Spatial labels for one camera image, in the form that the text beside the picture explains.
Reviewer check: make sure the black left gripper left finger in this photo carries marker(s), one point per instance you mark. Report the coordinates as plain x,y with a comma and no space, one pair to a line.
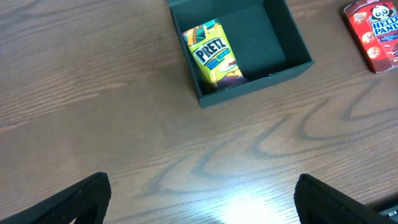
84,202

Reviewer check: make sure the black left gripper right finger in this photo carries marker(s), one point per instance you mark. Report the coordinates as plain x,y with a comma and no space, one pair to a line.
318,203

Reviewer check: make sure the black gift box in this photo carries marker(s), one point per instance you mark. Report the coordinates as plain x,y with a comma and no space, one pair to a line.
264,38

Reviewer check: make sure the red Hello Panda box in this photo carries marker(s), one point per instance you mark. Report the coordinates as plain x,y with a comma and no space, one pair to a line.
373,24

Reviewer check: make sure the green Pretz snack box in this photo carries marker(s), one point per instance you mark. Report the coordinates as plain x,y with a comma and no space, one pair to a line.
213,54

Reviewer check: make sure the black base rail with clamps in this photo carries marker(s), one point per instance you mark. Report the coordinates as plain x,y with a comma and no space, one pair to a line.
386,207

